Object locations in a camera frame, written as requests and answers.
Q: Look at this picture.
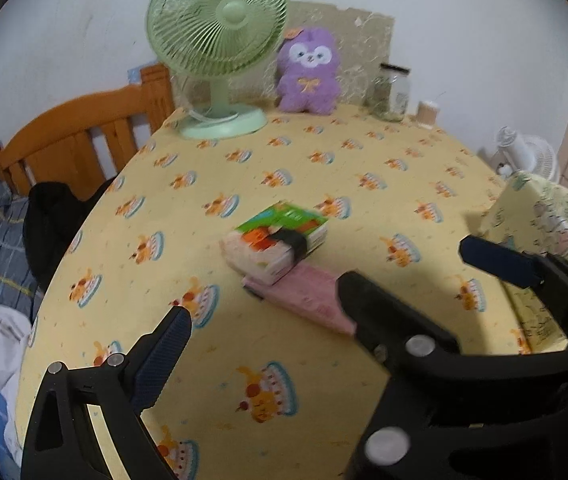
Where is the pink tissue pack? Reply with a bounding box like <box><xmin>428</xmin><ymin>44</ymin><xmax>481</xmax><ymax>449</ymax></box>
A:
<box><xmin>243</xmin><ymin>262</ymin><xmax>357</xmax><ymax>337</ymax></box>

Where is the green orange tissue pack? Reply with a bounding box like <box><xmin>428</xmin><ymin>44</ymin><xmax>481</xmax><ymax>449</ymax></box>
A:
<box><xmin>221</xmin><ymin>202</ymin><xmax>328</xmax><ymax>285</ymax></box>

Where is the pastel cartoon-print storage box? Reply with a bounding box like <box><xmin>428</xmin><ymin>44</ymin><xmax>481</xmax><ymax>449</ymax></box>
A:
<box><xmin>480</xmin><ymin>171</ymin><xmax>568</xmax><ymax>354</ymax></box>

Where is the white cloth on bed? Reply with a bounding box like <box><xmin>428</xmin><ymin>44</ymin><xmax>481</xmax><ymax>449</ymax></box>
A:
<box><xmin>0</xmin><ymin>304</ymin><xmax>32</xmax><ymax>466</ymax></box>

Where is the white standing fan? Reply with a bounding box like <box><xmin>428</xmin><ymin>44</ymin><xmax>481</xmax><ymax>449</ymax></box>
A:
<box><xmin>495</xmin><ymin>127</ymin><xmax>560</xmax><ymax>183</ymax></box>

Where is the yellow cake-print tablecloth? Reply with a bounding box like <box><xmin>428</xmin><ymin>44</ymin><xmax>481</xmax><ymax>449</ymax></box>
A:
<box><xmin>16</xmin><ymin>102</ymin><xmax>568</xmax><ymax>480</ymax></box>

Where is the cotton swab container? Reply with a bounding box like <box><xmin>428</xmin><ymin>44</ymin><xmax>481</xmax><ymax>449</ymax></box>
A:
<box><xmin>415</xmin><ymin>101</ymin><xmax>440</xmax><ymax>129</ymax></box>

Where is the black chair back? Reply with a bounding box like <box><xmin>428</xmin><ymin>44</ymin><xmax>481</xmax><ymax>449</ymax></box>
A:
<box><xmin>22</xmin><ymin>179</ymin><xmax>115</xmax><ymax>292</ymax></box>

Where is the glass jar black lid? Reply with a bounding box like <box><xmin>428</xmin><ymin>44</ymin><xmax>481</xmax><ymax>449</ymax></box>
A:
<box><xmin>366</xmin><ymin>63</ymin><xmax>411</xmax><ymax>122</ymax></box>

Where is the purple plush bunny toy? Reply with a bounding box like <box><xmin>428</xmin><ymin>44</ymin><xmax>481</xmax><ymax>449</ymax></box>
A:
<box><xmin>275</xmin><ymin>27</ymin><xmax>341</xmax><ymax>116</ymax></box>

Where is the green desk fan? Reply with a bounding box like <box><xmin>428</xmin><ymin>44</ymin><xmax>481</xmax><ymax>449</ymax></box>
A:
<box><xmin>145</xmin><ymin>0</ymin><xmax>288</xmax><ymax>141</ymax></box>

